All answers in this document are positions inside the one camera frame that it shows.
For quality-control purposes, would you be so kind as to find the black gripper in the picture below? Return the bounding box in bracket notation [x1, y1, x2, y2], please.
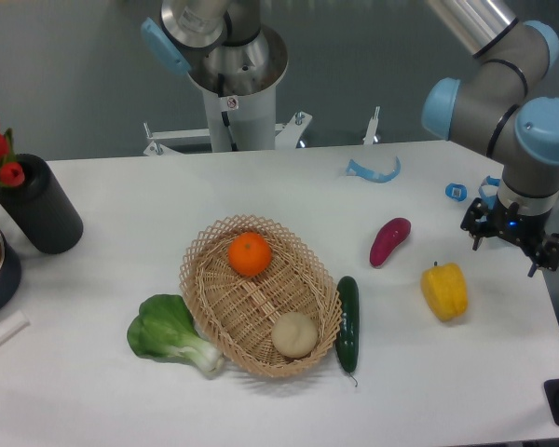
[460, 197, 559, 277]

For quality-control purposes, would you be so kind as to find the yellow bell pepper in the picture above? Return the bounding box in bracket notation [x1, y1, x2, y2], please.
[420, 263, 468, 321]

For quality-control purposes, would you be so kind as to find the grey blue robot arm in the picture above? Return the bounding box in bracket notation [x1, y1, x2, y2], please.
[141, 1, 559, 271]

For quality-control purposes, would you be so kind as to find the blue ribbon piece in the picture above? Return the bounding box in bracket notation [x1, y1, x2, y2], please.
[478, 176, 500, 201]

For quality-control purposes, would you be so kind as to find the small blue tag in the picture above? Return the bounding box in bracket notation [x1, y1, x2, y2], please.
[444, 183, 468, 202]

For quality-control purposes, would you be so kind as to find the purple sweet potato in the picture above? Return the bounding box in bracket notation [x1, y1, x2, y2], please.
[369, 217, 411, 268]

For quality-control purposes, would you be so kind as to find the dark green cucumber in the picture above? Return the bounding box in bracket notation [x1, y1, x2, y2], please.
[335, 276, 361, 387]

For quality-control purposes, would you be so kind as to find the blue curved plastic strip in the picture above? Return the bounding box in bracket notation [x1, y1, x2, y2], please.
[345, 157, 401, 183]

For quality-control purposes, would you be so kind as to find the beige steamed bun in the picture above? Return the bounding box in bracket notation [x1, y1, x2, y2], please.
[271, 312, 318, 359]

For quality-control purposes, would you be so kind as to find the orange fruit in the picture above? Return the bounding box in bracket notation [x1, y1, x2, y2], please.
[227, 232, 272, 277]

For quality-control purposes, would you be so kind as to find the woven wicker basket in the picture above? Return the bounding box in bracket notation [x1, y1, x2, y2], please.
[179, 215, 341, 378]

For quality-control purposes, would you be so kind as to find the green bok choy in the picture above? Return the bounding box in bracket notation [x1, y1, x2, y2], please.
[127, 294, 224, 376]

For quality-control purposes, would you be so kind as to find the black cylindrical vase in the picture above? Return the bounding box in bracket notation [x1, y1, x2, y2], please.
[0, 154, 84, 254]

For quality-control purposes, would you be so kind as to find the white paper roll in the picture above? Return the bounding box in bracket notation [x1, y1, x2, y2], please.
[0, 311, 30, 346]

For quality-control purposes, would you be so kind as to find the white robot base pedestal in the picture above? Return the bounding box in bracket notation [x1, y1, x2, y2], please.
[143, 93, 312, 156]

